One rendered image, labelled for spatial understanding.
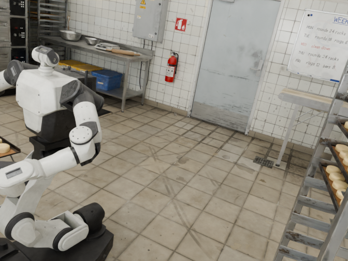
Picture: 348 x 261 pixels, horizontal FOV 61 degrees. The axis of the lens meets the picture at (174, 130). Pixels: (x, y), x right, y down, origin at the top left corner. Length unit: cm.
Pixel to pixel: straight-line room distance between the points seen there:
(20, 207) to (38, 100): 53
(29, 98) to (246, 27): 381
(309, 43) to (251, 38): 81
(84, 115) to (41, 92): 27
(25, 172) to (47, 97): 43
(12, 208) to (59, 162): 61
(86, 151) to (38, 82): 46
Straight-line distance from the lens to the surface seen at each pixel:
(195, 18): 500
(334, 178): 119
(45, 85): 136
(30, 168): 103
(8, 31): 514
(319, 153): 130
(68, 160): 106
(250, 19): 478
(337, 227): 91
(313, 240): 149
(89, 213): 200
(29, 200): 162
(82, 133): 108
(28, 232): 166
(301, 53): 463
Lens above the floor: 157
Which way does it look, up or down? 21 degrees down
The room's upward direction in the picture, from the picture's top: 10 degrees clockwise
